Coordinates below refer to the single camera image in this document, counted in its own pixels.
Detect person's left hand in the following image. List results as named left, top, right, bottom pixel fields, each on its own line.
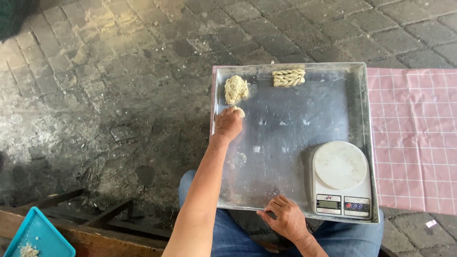
left=214, top=106, right=244, bottom=143

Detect person's right hand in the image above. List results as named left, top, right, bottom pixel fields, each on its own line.
left=256, top=194, right=311, bottom=244

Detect large silver metal tray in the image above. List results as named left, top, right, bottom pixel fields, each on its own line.
left=210, top=62, right=380, bottom=225

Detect lump of pale dough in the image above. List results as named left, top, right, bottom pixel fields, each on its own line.
left=224, top=75, right=249, bottom=105

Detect dough crumbs on metal tray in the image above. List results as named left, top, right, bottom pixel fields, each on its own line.
left=228, top=152, right=248, bottom=170

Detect white digital kitchen scale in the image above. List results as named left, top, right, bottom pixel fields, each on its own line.
left=310, top=141, right=373, bottom=219

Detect person's blue jeans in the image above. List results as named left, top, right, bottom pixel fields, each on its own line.
left=178, top=169, right=385, bottom=257

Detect pink checked table cover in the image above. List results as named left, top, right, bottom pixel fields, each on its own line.
left=212, top=66, right=457, bottom=216

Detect blue plastic tray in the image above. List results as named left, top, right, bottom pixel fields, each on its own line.
left=4, top=206, right=76, bottom=257

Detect dark green object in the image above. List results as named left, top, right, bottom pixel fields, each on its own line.
left=0, top=0, right=40, bottom=42

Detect dough crumbs in blue tray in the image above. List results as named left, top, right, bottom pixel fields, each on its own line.
left=20, top=243, right=39, bottom=257

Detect wooden bench frame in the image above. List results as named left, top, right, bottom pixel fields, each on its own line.
left=0, top=188, right=173, bottom=257

